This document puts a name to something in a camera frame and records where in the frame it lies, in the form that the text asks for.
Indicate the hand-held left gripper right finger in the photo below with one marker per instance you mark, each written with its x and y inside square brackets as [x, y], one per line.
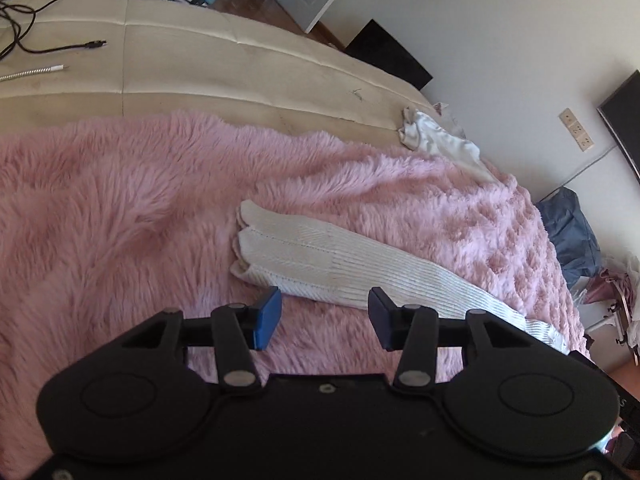
[380, 317]

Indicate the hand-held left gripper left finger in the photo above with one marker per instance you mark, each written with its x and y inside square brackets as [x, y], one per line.
[267, 317]

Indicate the white ribbed knit garment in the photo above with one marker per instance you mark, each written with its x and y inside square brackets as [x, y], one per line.
[325, 260]

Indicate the pink clothes pile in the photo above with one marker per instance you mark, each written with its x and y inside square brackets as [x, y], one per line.
[612, 282]

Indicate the pink fluffy blanket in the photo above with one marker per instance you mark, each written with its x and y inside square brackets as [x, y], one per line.
[125, 200]

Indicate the white satin cloth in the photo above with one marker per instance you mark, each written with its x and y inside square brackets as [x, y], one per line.
[435, 135]

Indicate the dark blue bag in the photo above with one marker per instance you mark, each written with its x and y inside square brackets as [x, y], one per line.
[570, 230]

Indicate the beige mattress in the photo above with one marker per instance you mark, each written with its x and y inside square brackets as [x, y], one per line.
[210, 65]

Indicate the black monitor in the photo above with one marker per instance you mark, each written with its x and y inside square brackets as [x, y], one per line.
[625, 120]

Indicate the black panel against wall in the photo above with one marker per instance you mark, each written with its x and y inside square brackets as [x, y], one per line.
[387, 55]

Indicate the beige wall outlet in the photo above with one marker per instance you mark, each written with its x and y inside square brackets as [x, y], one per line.
[576, 130]

